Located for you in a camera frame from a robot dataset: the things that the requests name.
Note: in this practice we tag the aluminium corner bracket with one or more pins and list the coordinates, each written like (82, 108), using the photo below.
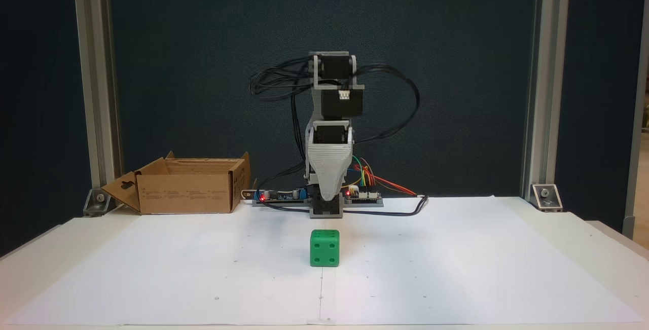
(99, 202)
(546, 197)

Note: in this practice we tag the brown cardboard box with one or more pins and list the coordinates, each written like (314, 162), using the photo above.
(187, 193)

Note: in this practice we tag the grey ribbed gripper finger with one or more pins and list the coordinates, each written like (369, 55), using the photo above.
(329, 170)

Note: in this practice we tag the grey-framed circuit board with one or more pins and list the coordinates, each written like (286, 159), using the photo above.
(367, 197)

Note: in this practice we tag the upright aluminium frame post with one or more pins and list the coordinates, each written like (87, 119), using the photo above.
(547, 66)
(99, 66)

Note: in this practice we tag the green dice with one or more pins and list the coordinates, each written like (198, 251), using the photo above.
(324, 251)

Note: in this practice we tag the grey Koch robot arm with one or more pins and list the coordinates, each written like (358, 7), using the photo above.
(342, 104)

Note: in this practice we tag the blue circuit board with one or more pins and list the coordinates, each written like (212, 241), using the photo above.
(281, 195)

